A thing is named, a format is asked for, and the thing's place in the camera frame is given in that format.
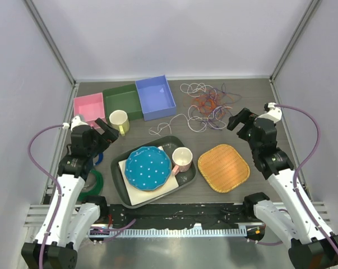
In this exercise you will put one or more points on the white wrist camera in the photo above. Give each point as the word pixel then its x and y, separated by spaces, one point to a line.
pixel 75 122
pixel 273 112

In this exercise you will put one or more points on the blue plastic box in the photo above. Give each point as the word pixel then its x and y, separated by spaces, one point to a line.
pixel 156 98

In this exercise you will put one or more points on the white paper napkin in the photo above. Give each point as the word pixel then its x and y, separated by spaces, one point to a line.
pixel 147 174

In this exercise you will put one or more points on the orange woven basket tray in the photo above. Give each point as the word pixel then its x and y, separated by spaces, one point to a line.
pixel 223 168

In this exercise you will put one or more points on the pink mug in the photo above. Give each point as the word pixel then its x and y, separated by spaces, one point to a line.
pixel 182 159

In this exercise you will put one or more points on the blue polka dot plate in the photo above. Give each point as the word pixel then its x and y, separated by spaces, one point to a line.
pixel 147 168

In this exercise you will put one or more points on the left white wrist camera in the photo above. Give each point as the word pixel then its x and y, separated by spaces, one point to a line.
pixel 75 122

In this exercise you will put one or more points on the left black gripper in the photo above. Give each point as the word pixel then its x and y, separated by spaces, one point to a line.
pixel 110 134

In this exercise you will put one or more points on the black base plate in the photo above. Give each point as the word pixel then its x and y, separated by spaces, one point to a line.
pixel 179 216

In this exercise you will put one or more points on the slotted cable duct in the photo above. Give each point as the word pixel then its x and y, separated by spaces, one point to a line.
pixel 196 231

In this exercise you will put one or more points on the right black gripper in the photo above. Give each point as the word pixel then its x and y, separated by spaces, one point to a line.
pixel 245 116

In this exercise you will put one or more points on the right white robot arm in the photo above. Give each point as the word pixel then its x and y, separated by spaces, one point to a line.
pixel 311 243

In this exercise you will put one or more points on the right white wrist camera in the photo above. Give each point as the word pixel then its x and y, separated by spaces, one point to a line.
pixel 273 112

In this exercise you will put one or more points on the yellow mug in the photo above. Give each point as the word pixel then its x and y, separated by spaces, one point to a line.
pixel 119 121

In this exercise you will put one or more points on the pink plastic box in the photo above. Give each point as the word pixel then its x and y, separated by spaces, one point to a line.
pixel 91 107

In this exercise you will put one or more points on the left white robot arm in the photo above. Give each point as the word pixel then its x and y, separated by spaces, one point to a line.
pixel 62 232

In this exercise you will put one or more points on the green plastic box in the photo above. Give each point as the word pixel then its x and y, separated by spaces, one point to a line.
pixel 123 98

